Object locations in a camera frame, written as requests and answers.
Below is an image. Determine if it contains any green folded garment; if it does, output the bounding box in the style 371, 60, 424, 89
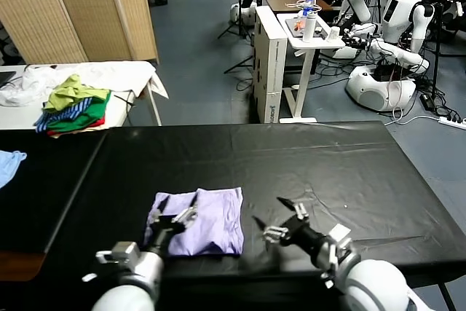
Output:
47, 89, 112, 132

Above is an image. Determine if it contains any black stand pole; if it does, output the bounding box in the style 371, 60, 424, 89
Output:
431, 3, 448, 99

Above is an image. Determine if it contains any beige folded garment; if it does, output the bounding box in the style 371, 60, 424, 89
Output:
49, 123, 110, 140

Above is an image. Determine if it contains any lime green crumpled garment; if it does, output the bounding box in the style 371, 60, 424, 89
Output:
43, 74, 111, 114

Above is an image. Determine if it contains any white power strip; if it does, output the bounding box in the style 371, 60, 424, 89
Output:
438, 116, 466, 130

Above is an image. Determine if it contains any white standing desk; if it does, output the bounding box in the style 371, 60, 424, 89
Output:
276, 12, 347, 125

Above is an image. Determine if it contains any blue striped garment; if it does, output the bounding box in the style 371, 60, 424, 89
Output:
34, 97, 96, 134

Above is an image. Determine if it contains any tall white cardboard box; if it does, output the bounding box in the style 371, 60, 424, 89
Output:
253, 5, 288, 125

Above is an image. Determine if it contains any black tripod stand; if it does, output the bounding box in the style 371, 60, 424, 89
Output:
224, 54, 256, 75
217, 0, 256, 41

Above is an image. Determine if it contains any small white robot base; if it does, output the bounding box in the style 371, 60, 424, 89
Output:
229, 3, 258, 27

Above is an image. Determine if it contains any light blue garment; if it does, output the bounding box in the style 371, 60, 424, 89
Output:
0, 149, 28, 190

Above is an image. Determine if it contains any lavender printed t-shirt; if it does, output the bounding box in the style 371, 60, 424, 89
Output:
143, 186, 245, 257

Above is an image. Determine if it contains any white thermos bottle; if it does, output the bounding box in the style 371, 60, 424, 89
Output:
301, 12, 317, 43

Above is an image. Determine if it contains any bamboo folding screen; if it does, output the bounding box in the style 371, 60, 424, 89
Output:
0, 0, 161, 66

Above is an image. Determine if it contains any black laptop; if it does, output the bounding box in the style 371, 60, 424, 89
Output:
0, 71, 18, 90

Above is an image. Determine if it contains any red folded garment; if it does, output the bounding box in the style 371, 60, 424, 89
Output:
47, 114, 106, 136

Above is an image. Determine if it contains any white coiled cable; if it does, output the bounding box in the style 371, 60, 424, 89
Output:
285, 0, 323, 12

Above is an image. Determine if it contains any white cloth on side table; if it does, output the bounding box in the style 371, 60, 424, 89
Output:
0, 60, 170, 130

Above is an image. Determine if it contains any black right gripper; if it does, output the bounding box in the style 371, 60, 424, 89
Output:
252, 196, 331, 259

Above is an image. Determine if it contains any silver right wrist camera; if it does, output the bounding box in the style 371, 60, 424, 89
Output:
323, 223, 353, 257

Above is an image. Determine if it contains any white crumpled cloth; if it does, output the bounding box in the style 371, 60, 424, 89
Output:
0, 66, 72, 108

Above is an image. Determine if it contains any black table cover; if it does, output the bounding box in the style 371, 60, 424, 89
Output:
0, 128, 108, 253
45, 120, 466, 311

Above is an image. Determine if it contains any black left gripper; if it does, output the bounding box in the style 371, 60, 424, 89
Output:
145, 194, 200, 256

